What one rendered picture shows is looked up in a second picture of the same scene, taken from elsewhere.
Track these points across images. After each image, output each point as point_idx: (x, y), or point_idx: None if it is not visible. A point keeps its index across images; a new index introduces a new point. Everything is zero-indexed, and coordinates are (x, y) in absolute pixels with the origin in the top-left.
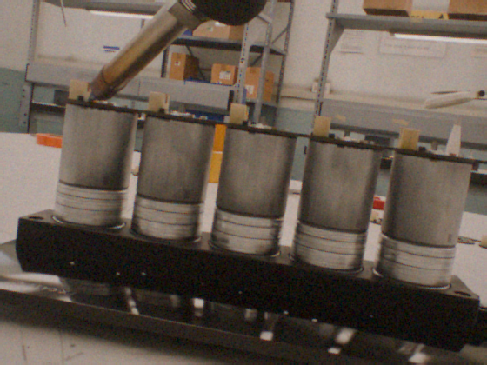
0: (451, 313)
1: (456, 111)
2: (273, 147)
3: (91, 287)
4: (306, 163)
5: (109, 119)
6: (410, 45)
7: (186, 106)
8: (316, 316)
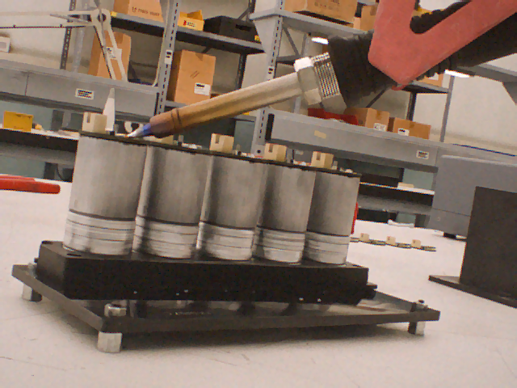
0: (356, 280)
1: None
2: (262, 172)
3: (199, 306)
4: (271, 183)
5: (142, 153)
6: None
7: None
8: (313, 297)
